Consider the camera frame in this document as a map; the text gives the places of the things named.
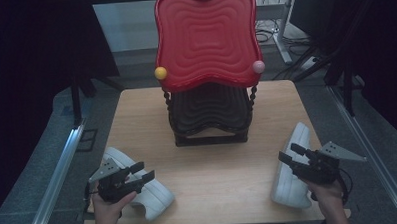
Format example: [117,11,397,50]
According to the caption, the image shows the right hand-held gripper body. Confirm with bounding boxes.
[295,139,369,187]

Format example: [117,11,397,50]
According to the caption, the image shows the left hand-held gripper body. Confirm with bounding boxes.
[87,156,138,206]

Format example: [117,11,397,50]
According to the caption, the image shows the white sneaker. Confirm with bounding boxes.
[100,144,176,224]
[268,121,315,211]

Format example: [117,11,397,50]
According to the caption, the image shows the red and black shoe rack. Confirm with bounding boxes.
[152,0,270,148]

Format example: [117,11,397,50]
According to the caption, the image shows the person's right hand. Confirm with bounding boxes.
[304,176,346,219]

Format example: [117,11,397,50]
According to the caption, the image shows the person's left hand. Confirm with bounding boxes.
[91,175,139,224]

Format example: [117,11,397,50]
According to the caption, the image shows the black tripod stand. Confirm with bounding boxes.
[271,44,363,121]
[68,73,129,128]

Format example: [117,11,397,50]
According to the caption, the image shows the white power strip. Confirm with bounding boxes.
[299,55,320,71]

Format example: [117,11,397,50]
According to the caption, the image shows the dark curtain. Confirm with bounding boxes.
[0,0,126,222]

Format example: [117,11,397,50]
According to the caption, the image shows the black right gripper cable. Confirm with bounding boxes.
[335,167,355,205]

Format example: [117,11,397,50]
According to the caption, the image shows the aluminium floor rail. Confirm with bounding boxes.
[22,118,90,224]
[328,83,397,224]

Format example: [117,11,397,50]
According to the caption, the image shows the black floor cables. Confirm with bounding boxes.
[254,18,280,45]

